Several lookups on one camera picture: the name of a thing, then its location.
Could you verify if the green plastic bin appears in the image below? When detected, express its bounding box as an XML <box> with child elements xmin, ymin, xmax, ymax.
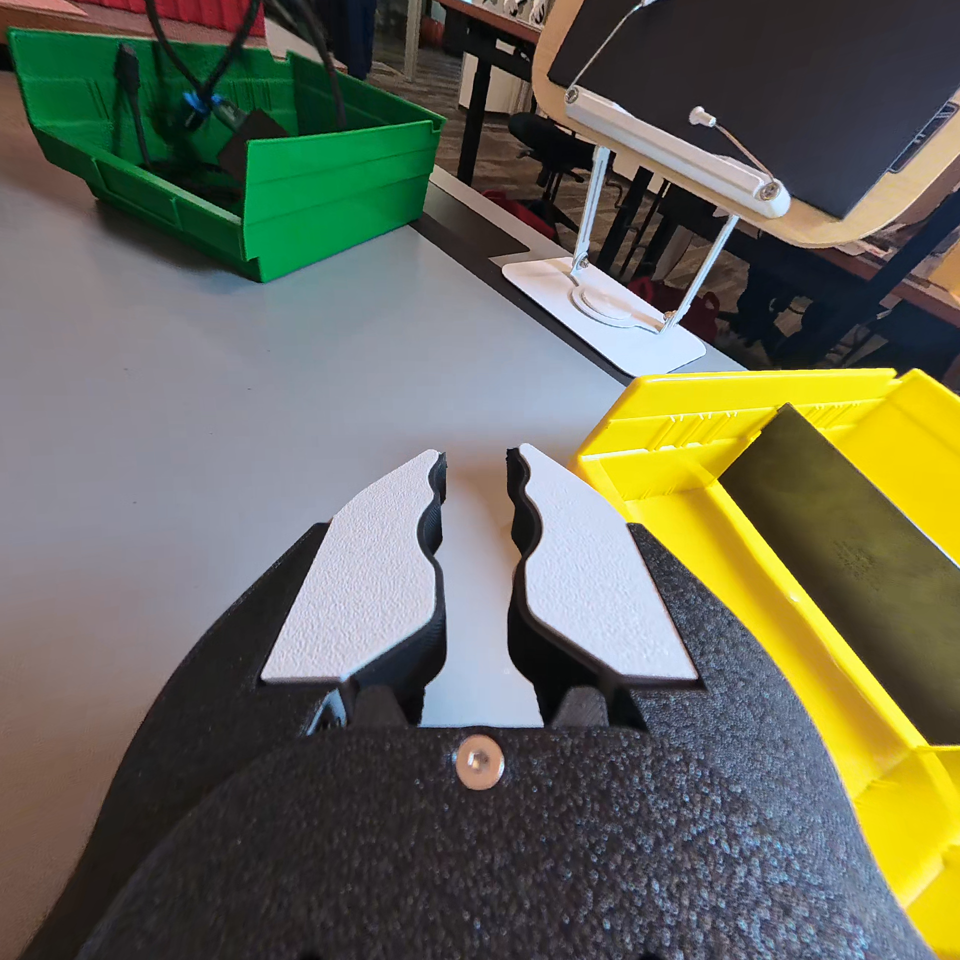
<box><xmin>6</xmin><ymin>27</ymin><xmax>449</xmax><ymax>285</ymax></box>

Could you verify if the red plastic bin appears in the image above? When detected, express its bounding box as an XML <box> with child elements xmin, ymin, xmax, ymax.
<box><xmin>71</xmin><ymin>0</ymin><xmax>269</xmax><ymax>39</ymax></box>

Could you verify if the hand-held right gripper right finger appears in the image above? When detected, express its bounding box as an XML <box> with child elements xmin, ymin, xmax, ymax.
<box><xmin>506</xmin><ymin>442</ymin><xmax>702</xmax><ymax>685</ymax></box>

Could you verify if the white metal stand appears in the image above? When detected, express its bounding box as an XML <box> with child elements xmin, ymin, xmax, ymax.
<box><xmin>499</xmin><ymin>0</ymin><xmax>794</xmax><ymax>378</ymax></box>

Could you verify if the black office chair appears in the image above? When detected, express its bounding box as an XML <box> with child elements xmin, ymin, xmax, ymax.
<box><xmin>507</xmin><ymin>111</ymin><xmax>597</xmax><ymax>230</ymax></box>

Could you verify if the yellow plastic bin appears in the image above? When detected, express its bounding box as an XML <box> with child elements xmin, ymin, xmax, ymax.
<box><xmin>570</xmin><ymin>366</ymin><xmax>960</xmax><ymax>960</ymax></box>

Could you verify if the blue jacket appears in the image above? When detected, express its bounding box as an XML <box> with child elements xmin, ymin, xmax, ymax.
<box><xmin>328</xmin><ymin>0</ymin><xmax>378</xmax><ymax>81</ymax></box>

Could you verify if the black braided hdmi cable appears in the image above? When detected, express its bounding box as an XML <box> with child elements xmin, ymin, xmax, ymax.
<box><xmin>144</xmin><ymin>0</ymin><xmax>351</xmax><ymax>136</ymax></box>

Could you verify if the black silver adapter hub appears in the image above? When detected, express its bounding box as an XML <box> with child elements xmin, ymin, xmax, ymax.
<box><xmin>216</xmin><ymin>107</ymin><xmax>291</xmax><ymax>183</ymax></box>

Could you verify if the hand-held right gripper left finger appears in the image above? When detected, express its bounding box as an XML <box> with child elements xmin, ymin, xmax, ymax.
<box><xmin>259</xmin><ymin>448</ymin><xmax>450</xmax><ymax>685</ymax></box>

